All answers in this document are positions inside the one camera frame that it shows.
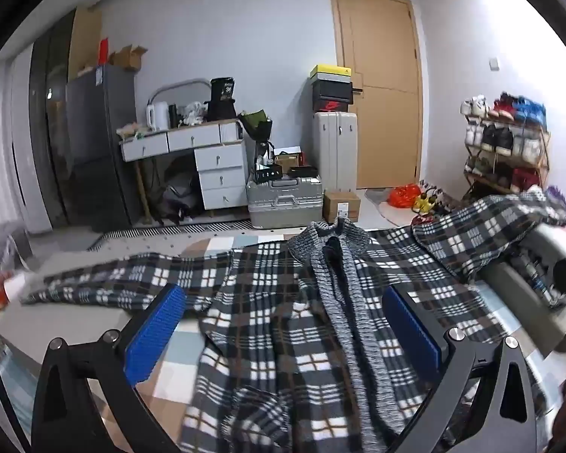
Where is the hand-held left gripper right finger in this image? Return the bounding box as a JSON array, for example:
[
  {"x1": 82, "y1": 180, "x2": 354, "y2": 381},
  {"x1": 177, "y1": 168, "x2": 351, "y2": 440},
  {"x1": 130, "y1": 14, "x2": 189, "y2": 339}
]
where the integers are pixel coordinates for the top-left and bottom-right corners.
[{"x1": 382, "y1": 285, "x2": 548, "y2": 453}]

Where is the silver suitcase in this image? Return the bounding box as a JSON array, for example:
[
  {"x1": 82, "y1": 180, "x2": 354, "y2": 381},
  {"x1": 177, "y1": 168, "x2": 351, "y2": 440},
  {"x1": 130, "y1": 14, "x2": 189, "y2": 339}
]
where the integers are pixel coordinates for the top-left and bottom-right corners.
[{"x1": 246, "y1": 174, "x2": 324, "y2": 228}]

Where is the green and black bouquet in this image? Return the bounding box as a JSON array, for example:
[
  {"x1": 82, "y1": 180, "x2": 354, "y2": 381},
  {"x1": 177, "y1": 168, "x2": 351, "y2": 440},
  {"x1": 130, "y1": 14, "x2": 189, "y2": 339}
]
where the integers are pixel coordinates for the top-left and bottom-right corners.
[{"x1": 238, "y1": 108, "x2": 274, "y2": 142}]

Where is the yellow shoe box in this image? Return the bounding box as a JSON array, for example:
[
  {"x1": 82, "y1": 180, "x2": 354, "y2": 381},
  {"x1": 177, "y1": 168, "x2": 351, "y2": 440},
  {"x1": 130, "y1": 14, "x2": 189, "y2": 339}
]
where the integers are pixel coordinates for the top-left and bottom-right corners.
[{"x1": 310, "y1": 65, "x2": 353, "y2": 81}]

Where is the grey folded clothes pile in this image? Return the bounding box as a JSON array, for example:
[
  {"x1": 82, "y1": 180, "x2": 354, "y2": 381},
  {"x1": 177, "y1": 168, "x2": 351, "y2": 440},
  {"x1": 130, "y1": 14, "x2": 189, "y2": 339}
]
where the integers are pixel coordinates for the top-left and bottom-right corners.
[{"x1": 481, "y1": 224, "x2": 566, "y2": 354}]

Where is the small cardboard box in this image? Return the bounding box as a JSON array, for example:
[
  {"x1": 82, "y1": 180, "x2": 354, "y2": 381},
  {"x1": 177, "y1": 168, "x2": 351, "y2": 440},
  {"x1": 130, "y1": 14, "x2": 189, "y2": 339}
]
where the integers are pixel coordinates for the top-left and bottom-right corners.
[{"x1": 323, "y1": 191, "x2": 361, "y2": 223}]

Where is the dark grey refrigerator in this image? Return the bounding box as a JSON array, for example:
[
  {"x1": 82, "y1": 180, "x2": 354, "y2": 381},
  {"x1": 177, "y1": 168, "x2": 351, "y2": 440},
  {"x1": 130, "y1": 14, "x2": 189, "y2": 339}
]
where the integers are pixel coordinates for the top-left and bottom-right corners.
[{"x1": 66, "y1": 63, "x2": 145, "y2": 232}]

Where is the light round floor mat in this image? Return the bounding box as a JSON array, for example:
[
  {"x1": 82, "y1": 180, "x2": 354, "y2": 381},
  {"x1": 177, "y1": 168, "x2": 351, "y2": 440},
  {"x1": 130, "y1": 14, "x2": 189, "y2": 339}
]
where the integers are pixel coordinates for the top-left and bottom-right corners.
[{"x1": 364, "y1": 188, "x2": 435, "y2": 227}]

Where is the open cardboard box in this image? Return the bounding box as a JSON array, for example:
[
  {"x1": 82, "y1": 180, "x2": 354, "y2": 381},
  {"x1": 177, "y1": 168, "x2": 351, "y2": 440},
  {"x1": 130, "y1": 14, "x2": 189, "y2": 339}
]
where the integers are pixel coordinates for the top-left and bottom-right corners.
[{"x1": 109, "y1": 45, "x2": 148, "y2": 72}]

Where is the flat cardboard sheet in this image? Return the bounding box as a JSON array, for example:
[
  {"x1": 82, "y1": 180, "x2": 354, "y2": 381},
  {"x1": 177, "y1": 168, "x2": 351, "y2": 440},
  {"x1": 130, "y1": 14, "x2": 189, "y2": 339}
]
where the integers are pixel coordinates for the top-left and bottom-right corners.
[{"x1": 70, "y1": 6, "x2": 103, "y2": 79}]

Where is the wooden door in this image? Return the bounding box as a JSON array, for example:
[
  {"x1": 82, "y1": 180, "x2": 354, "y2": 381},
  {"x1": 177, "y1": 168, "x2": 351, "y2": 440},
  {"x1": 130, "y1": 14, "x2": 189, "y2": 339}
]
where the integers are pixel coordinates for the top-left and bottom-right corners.
[{"x1": 329, "y1": 0, "x2": 428, "y2": 190}]

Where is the white suitcase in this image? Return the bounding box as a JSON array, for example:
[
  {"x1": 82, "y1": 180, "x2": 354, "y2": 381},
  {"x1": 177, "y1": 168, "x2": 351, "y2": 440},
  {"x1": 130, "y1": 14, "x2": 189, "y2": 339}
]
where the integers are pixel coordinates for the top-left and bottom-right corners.
[{"x1": 312, "y1": 111, "x2": 359, "y2": 193}]

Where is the dark glass cabinet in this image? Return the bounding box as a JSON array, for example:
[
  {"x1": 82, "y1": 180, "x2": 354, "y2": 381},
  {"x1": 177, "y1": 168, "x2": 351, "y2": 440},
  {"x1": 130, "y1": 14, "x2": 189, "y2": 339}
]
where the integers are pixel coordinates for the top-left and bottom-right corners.
[{"x1": 28, "y1": 9, "x2": 76, "y2": 234}]

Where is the brown box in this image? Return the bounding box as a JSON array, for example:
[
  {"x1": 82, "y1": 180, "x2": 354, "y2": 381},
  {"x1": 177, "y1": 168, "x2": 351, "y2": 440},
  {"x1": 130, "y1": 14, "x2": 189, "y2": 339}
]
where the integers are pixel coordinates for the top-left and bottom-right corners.
[{"x1": 274, "y1": 150, "x2": 303, "y2": 173}]

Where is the wooden shoe rack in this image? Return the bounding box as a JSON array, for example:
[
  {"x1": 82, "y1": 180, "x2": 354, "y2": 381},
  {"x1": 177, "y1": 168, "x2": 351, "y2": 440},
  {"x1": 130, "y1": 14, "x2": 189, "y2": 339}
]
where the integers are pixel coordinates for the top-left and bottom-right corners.
[{"x1": 461, "y1": 94, "x2": 552, "y2": 199}]

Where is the black bag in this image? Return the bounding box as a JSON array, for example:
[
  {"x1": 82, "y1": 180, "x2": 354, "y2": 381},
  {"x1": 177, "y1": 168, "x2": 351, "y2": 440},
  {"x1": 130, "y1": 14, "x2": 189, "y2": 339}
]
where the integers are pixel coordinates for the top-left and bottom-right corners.
[{"x1": 206, "y1": 78, "x2": 237, "y2": 122}]

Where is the plaid fleece jacket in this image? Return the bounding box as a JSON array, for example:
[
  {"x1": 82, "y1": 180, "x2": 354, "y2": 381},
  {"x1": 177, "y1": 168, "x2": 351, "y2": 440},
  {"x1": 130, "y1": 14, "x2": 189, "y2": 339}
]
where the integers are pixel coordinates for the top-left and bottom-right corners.
[{"x1": 21, "y1": 191, "x2": 566, "y2": 453}]

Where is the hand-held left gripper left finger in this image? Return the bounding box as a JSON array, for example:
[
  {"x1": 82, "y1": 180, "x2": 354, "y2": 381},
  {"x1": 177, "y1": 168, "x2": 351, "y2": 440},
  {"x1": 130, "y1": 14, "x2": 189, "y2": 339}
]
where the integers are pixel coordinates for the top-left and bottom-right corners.
[{"x1": 31, "y1": 284, "x2": 188, "y2": 453}]

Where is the orange plastic bag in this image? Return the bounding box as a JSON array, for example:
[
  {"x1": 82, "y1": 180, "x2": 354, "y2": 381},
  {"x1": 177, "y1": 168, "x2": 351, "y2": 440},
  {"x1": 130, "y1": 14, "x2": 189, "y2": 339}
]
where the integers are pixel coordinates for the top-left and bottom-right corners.
[{"x1": 388, "y1": 184, "x2": 423, "y2": 208}]

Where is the white desk with drawers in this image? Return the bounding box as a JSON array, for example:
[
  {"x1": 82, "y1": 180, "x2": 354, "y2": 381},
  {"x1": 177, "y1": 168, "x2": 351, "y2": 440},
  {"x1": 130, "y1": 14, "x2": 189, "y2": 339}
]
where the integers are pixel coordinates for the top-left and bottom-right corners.
[{"x1": 118, "y1": 120, "x2": 248, "y2": 220}]

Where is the white electric kettle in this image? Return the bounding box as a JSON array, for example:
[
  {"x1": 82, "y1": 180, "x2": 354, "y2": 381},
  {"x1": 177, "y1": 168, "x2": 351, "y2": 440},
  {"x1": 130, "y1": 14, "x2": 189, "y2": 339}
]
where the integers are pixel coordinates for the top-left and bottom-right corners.
[{"x1": 146, "y1": 101, "x2": 169, "y2": 132}]

